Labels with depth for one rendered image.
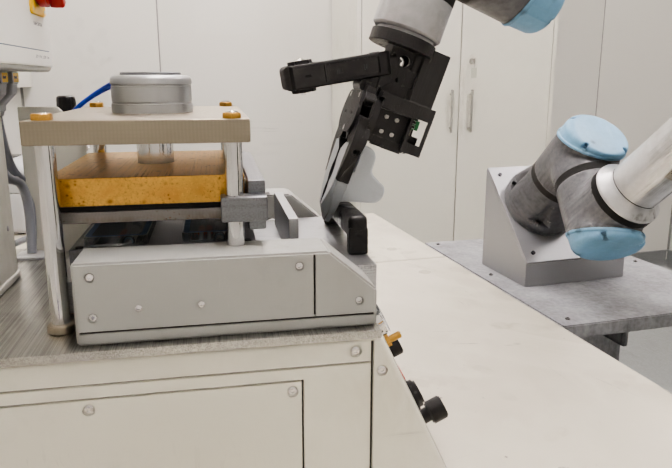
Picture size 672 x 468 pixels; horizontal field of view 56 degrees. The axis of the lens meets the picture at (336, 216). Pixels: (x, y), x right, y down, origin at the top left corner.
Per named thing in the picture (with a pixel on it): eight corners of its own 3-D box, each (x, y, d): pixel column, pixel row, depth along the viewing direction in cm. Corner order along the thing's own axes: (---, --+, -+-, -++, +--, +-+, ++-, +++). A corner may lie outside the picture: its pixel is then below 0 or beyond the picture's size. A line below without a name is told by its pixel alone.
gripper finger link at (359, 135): (351, 186, 64) (381, 104, 63) (337, 182, 64) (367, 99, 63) (342, 179, 69) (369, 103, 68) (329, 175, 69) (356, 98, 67)
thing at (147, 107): (-56, 237, 50) (-78, 69, 47) (44, 178, 80) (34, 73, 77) (253, 224, 54) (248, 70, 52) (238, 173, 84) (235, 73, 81)
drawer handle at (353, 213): (348, 255, 63) (349, 216, 62) (323, 222, 77) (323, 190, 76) (368, 254, 63) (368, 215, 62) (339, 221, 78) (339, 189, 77)
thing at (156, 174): (46, 225, 54) (35, 113, 52) (93, 184, 75) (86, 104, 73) (247, 217, 57) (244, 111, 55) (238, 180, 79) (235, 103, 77)
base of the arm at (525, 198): (548, 169, 135) (571, 139, 127) (587, 227, 128) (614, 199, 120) (491, 183, 129) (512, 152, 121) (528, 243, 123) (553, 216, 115)
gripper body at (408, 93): (417, 164, 66) (459, 53, 64) (342, 137, 64) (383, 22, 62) (396, 156, 73) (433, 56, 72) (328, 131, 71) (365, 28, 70)
